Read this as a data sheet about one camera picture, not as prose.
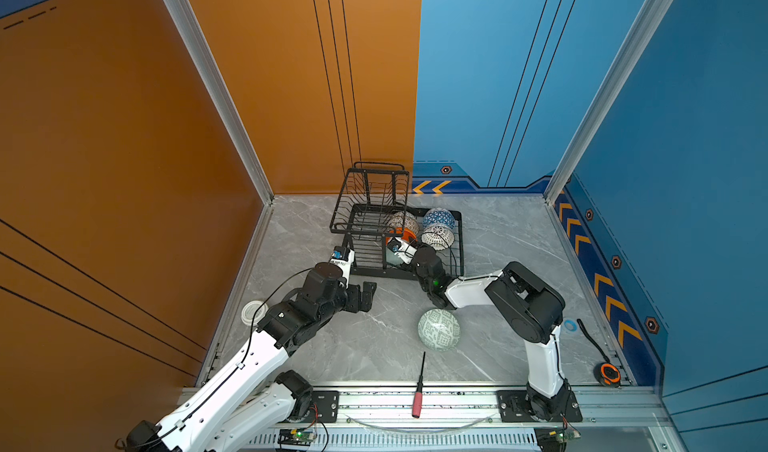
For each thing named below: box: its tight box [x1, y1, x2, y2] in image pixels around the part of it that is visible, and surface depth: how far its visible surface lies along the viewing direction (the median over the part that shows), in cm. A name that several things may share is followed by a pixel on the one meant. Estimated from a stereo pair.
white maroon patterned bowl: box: [421, 225, 455, 251], surface depth 104 cm
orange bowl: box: [386, 227, 418, 245], surface depth 81 cm
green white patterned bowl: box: [418, 308, 461, 352], surface depth 86 cm
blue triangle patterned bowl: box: [423, 207, 457, 229], surface depth 108 cm
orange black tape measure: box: [577, 318, 622, 387], surface depth 78 cm
